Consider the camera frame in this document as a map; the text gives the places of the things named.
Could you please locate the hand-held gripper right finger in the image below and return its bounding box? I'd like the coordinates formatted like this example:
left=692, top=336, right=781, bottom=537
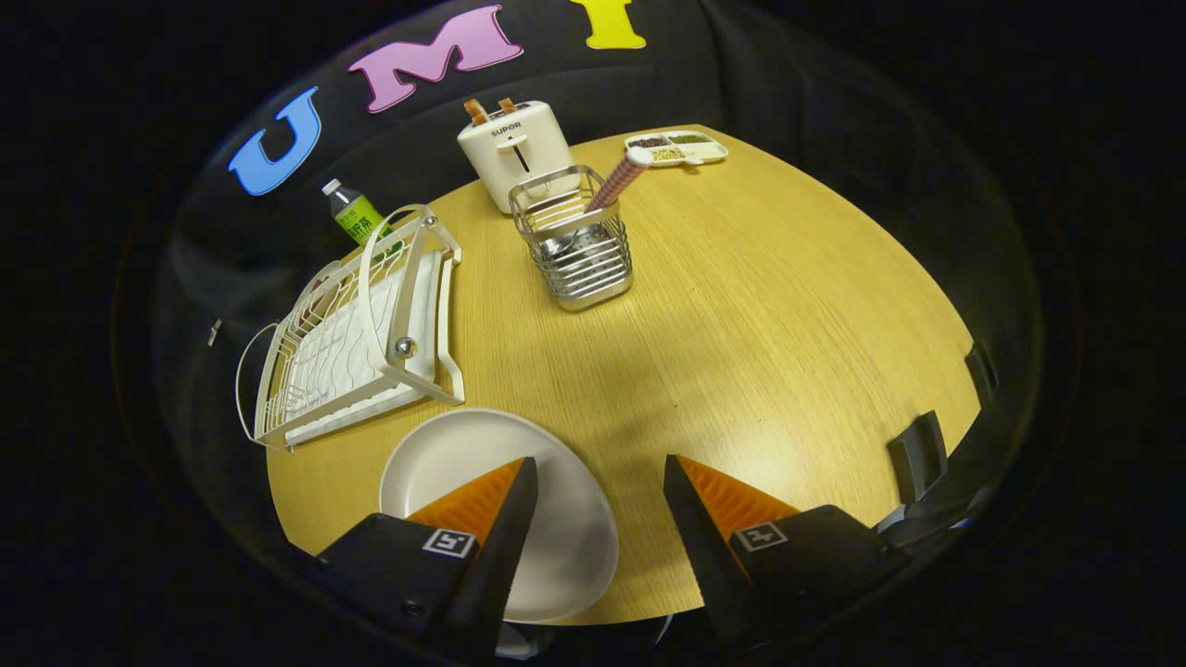
left=662, top=454, right=914, bottom=649

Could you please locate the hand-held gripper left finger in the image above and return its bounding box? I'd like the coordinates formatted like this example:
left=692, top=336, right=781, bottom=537
left=310, top=456, right=539, bottom=663

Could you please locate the white round plate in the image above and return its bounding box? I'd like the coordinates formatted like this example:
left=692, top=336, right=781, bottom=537
left=379, top=408, right=620, bottom=625

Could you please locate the white wire dish rack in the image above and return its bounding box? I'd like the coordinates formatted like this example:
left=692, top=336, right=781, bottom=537
left=235, top=204, right=466, bottom=454

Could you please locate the metal wire basket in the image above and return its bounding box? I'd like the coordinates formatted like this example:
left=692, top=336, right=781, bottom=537
left=508, top=164, right=636, bottom=313

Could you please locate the spoon with checkered pink handle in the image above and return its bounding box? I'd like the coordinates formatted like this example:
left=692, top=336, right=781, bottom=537
left=547, top=145, right=655, bottom=270

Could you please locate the white sectioned dish with beans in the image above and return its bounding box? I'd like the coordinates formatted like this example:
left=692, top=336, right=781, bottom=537
left=623, top=130, right=730, bottom=170

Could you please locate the black chair armrest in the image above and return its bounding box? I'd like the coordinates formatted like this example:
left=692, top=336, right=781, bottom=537
left=963, top=342, right=1001, bottom=405
left=887, top=409, right=949, bottom=507

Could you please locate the green label drink bottle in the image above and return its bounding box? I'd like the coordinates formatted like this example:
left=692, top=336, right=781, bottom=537
left=321, top=178, right=405, bottom=258

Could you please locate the cream white toaster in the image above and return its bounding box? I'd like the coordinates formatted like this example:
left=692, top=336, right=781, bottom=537
left=456, top=100, right=576, bottom=215

